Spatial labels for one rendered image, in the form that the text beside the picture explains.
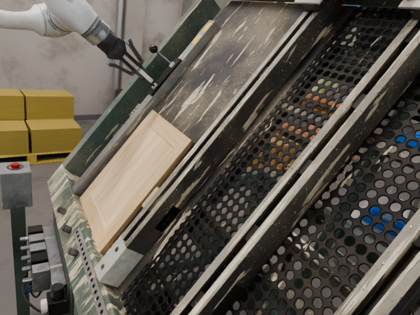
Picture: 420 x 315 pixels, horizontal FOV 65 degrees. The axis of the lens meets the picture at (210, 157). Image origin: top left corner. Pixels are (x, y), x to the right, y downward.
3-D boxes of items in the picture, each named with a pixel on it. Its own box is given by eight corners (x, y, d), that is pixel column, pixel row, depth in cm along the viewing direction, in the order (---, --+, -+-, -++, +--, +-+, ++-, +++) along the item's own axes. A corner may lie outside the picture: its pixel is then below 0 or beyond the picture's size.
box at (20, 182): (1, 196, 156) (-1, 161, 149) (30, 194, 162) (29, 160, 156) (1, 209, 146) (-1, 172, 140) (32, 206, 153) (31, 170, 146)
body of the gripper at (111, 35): (97, 47, 113) (118, 66, 118) (113, 29, 113) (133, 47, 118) (92, 45, 118) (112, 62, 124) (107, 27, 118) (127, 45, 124)
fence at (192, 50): (79, 191, 147) (71, 187, 145) (214, 26, 148) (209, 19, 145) (81, 196, 143) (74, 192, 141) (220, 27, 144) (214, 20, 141)
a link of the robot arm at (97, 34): (100, 15, 108) (115, 29, 112) (94, 14, 115) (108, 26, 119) (83, 37, 108) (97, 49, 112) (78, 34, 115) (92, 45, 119)
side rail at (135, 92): (80, 173, 170) (61, 162, 164) (215, 9, 171) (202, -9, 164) (82, 178, 166) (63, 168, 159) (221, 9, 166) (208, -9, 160)
